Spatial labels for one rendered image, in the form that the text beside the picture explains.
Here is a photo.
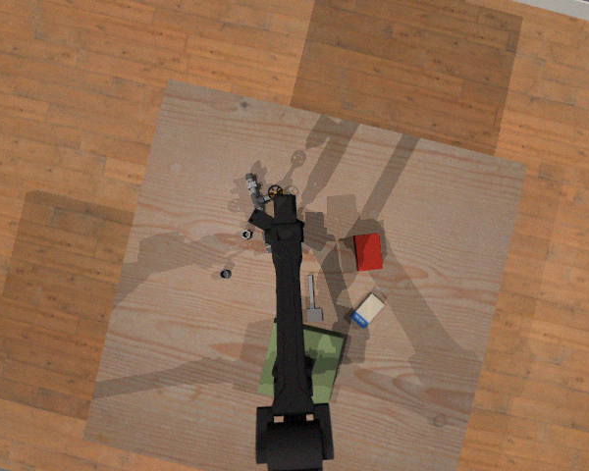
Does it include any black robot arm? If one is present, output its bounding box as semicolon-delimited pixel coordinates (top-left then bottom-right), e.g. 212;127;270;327
248;194;334;471

